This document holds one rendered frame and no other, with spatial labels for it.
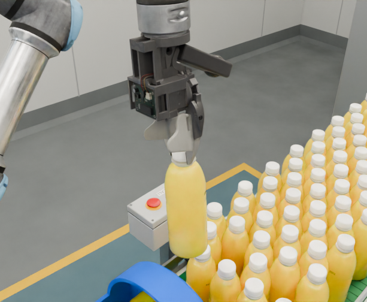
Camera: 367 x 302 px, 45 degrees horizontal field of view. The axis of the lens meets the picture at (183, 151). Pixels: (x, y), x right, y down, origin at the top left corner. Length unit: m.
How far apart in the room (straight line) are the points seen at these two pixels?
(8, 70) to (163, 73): 0.44
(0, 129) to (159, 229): 0.45
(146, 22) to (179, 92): 0.11
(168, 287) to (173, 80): 0.36
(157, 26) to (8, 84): 0.46
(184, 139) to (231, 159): 2.61
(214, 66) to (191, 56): 0.05
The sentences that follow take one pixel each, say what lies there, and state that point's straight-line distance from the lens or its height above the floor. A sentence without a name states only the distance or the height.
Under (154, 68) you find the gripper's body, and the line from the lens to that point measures 0.64.
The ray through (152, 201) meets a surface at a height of 1.11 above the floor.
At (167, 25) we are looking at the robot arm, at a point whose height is 1.67.
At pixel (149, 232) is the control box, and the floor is 1.06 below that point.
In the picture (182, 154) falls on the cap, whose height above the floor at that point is 1.45.
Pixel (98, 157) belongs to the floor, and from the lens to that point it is 3.35.
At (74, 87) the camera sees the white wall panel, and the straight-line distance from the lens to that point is 3.89.
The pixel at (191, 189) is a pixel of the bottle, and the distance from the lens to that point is 0.75.
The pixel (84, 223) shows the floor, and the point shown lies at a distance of 2.81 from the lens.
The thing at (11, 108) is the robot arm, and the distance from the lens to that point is 1.01.
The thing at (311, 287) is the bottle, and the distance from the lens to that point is 1.05.
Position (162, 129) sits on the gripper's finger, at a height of 1.48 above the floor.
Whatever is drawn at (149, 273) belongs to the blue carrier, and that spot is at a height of 1.23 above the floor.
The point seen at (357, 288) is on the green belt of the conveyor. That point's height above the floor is 0.90.
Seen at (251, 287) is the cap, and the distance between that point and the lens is 0.98.
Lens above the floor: 1.86
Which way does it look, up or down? 34 degrees down
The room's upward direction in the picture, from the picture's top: straight up
